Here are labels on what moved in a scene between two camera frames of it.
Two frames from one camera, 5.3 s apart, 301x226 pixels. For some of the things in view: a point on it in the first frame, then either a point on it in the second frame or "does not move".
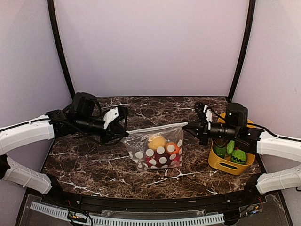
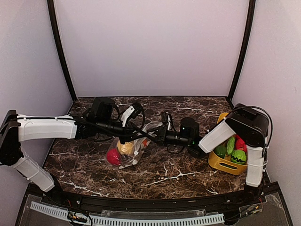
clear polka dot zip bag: [156, 147] -> [121, 154]
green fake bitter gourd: [230, 147] does not move
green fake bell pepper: [220, 151] does not move
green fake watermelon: [239, 156] does not move
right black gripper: [200, 128] -> [161, 136]
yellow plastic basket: [225, 165] does not move
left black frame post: [51, 5] does not move
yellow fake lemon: [156, 142] -> [126, 149]
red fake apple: [162, 159] -> [113, 156]
